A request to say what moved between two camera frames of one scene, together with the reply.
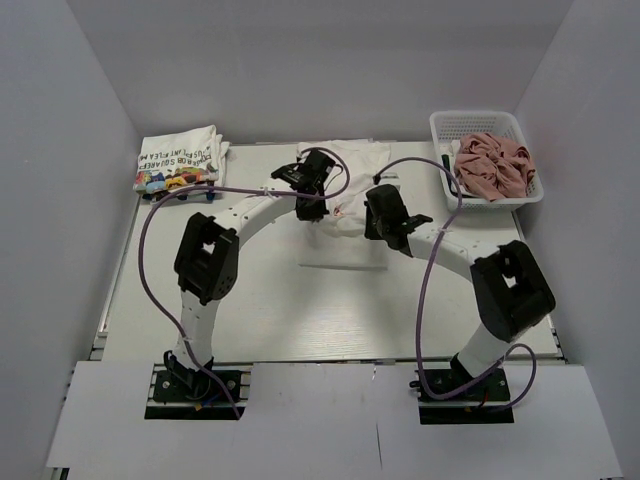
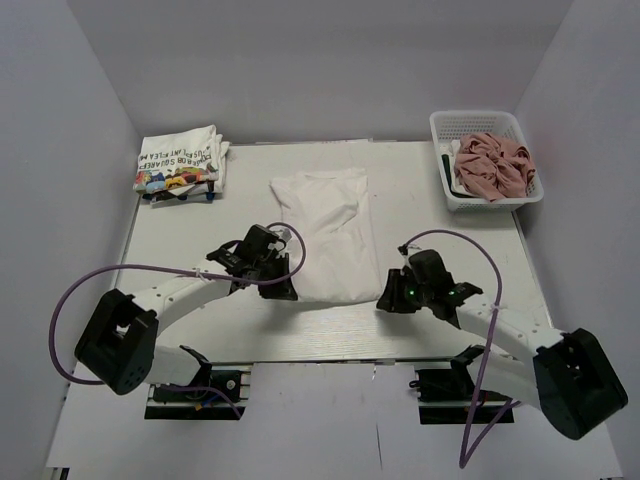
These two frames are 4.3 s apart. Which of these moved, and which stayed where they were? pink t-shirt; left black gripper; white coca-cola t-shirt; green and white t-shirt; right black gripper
Moved: white coca-cola t-shirt; right black gripper; left black gripper
Stayed: pink t-shirt; green and white t-shirt
